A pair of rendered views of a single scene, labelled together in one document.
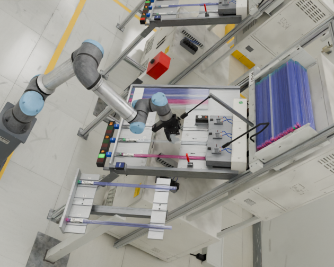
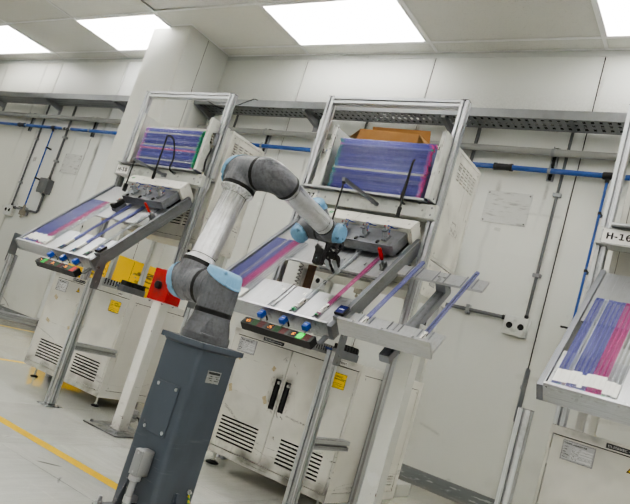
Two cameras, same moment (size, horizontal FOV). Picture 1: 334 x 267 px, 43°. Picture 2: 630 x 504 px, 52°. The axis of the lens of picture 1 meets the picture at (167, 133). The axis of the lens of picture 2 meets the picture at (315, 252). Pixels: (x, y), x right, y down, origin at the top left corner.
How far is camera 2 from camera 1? 224 cm
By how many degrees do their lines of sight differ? 52
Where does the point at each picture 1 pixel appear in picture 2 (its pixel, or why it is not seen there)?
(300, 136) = (446, 148)
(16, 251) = not seen: outside the picture
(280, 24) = not seen: hidden behind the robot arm
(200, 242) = (411, 410)
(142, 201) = (362, 373)
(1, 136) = (210, 370)
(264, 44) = not seen: hidden behind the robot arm
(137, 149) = (320, 302)
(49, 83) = (215, 247)
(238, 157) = (408, 224)
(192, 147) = (356, 262)
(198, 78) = (173, 319)
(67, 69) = (234, 205)
